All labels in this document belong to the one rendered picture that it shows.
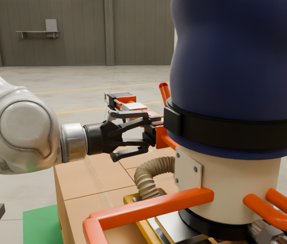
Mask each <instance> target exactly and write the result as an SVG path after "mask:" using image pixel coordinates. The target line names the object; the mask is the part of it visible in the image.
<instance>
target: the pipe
mask: <svg viewBox="0 0 287 244"><path fill-rule="evenodd" d="M273 207H274V208H275V209H276V210H278V211H279V212H281V213H283V214H284V212H283V211H281V210H280V209H278V208H277V207H275V206H273ZM155 222H156V223H157V225H158V226H159V228H160V229H161V230H162V232H163V233H164V235H165V236H166V238H167V239H168V240H169V242H170V243H171V244H192V243H196V242H199V241H202V240H205V239H208V238H211V237H208V236H206V235H204V234H201V233H200V232H198V231H196V230H194V229H193V228H192V227H190V226H189V225H188V224H187V223H186V222H185V221H184V220H183V219H182V217H181V216H180V214H179V211H176V212H172V213H167V214H164V215H160V216H156V217H155ZM247 225H248V226H247V227H248V234H249V236H250V237H251V238H252V239H251V240H246V241H240V242H241V243H242V244H287V236H285V234H284V232H282V231H281V230H280V229H277V228H275V227H274V226H272V225H269V224H267V223H266V222H265V221H263V220H262V219H259V220H256V221H254V222H252V223H248V224H247Z"/></svg>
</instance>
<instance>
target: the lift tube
mask: <svg viewBox="0 0 287 244"><path fill-rule="evenodd" d="M171 16H172V20H173V23H174V26H175V30H176V34H177V43H176V46H175V50H174V54H173V57H172V61H171V67H170V92H171V99H172V102H173V103H174V104H175V105H177V106H178V107H180V108H182V109H184V110H187V111H191V112H195V113H199V114H203V115H208V116H212V117H218V118H226V119H235V120H246V121H275V120H287V0H171ZM167 134H168V136H169V137H170V139H172V140H173V141H174V142H176V143H177V144H179V145H180V146H183V147H185V148H187V149H189V150H192V151H195V152H198V153H203V154H207V155H211V156H216V157H221V158H229V159H238V160H267V159H275V158H281V157H285V156H287V147H284V148H278V149H270V150H237V149H228V148H221V147H215V146H210V145H206V144H202V143H198V142H195V141H192V140H188V139H186V138H184V137H181V136H180V137H178V136H176V135H174V134H173V133H172V132H170V131H169V130H167Z"/></svg>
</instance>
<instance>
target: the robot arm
mask: <svg viewBox="0 0 287 244"><path fill-rule="evenodd" d="M139 117H141V118H139ZM117 118H118V119H126V118H138V119H135V120H132V121H129V122H126V123H120V124H117V125H116V124H114V123H112V121H113V120H116V119H117ZM147 123H149V124H151V125H160V124H163V118H161V117H160V116H158V115H156V116H148V113H147V112H146V111H144V110H131V111H114V110H111V109H110V110H108V117H107V120H105V121H103V122H101V123H93V124H86V125H84V126H83V127H82V125H81V124H80V123H79V122H78V123H70V124H60V122H59V119H58V117H57V115H56V113H55V112H54V110H53V109H52V108H51V107H50V106H49V105H48V104H47V103H46V102H45V101H43V100H42V99H40V98H39V97H37V96H36V95H35V94H33V93H32V92H31V91H30V90H28V89H27V88H26V87H24V86H13V85H11V84H9V83H8V82H6V81H5V80H4V79H3V78H2V77H1V76H0V174H2V175H17V174H25V173H31V172H37V171H41V170H45V169H48V168H51V167H53V166H55V165H58V164H62V163H68V162H74V161H79V160H84V159H85V158H86V154H87V155H89V156H90V155H96V154H101V153H107V154H109V155H110V158H111V160H112V161H113V162H114V163H115V162H117V161H119V160H120V159H123V158H127V157H131V156H136V155H140V154H144V153H148V151H149V150H148V148H149V146H150V144H148V143H147V142H146V141H145V140H144V139H141V138H122V133H124V132H126V131H127V130H130V129H133V128H136V127H139V126H142V125H145V124H147ZM119 146H122V147H125V146H137V147H134V148H130V149H125V150H121V151H114V150H115V149H117V148H118V147H119Z"/></svg>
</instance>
